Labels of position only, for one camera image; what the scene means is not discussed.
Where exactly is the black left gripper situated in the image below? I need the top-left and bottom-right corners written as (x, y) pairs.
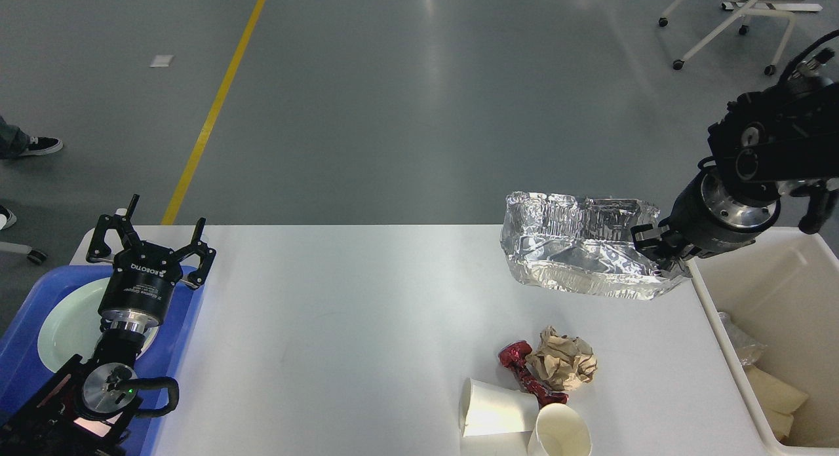
top-left (86, 195), bottom-right (216, 327)

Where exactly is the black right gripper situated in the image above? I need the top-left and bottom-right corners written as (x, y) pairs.
top-left (631, 168), bottom-right (780, 276)

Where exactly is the aluminium foil tray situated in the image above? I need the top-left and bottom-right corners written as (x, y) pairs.
top-left (717, 311), bottom-right (767, 368)
top-left (499, 191), bottom-right (690, 301)

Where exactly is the mint green plate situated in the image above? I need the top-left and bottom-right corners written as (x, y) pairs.
top-left (37, 278), bottom-right (160, 372)

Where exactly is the brown paper ball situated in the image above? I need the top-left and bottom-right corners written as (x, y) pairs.
top-left (525, 326), bottom-right (598, 391)

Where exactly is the brown paper sheet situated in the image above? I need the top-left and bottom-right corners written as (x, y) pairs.
top-left (744, 366), bottom-right (810, 443)

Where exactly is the white paper cup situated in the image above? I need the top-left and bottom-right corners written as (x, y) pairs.
top-left (527, 403), bottom-right (593, 455)
top-left (459, 379), bottom-right (539, 438)

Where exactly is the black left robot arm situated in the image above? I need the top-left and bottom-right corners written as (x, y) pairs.
top-left (2, 195), bottom-right (216, 455)

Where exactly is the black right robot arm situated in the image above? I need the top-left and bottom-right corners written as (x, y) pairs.
top-left (631, 30), bottom-right (838, 274)

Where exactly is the white chair leg left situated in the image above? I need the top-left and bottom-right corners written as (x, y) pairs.
top-left (0, 242), bottom-right (48, 265)

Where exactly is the beige plastic bin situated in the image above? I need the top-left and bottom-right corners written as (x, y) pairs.
top-left (688, 227), bottom-right (838, 455)

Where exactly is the person's leg and shoe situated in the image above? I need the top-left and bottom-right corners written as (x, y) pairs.
top-left (1, 117), bottom-right (65, 160)

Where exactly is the red foil wrapper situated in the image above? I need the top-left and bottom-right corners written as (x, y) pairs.
top-left (498, 340), bottom-right (569, 408)

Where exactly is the lying white paper cup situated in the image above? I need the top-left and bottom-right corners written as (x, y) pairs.
top-left (459, 379), bottom-right (539, 438)

